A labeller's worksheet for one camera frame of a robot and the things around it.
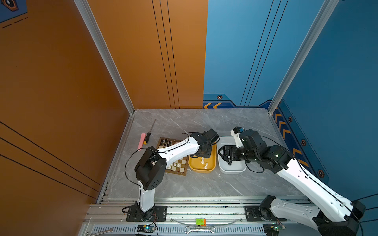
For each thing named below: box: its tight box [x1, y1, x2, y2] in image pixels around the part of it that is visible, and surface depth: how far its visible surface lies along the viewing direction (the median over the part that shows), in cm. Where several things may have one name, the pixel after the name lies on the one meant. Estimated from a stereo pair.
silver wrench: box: [184, 226, 217, 235], surface depth 71 cm
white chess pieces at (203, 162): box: [200, 156, 209, 170], surface depth 91 cm
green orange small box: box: [195, 217, 207, 227], surface depth 71 cm
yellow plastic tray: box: [188, 141, 218, 174], surface depth 91 cm
